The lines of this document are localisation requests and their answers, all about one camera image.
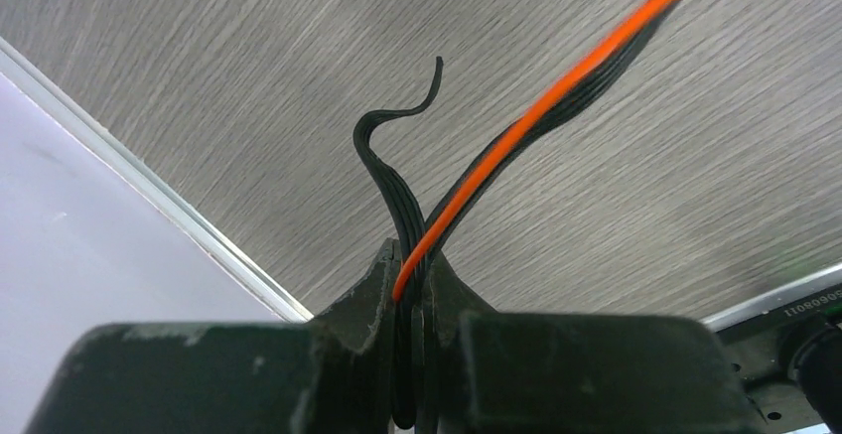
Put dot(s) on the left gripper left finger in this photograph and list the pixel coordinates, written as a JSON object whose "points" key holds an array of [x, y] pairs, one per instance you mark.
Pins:
{"points": [[332, 374]]}

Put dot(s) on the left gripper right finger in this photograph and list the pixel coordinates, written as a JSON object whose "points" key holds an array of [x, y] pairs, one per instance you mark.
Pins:
{"points": [[485, 371]]}

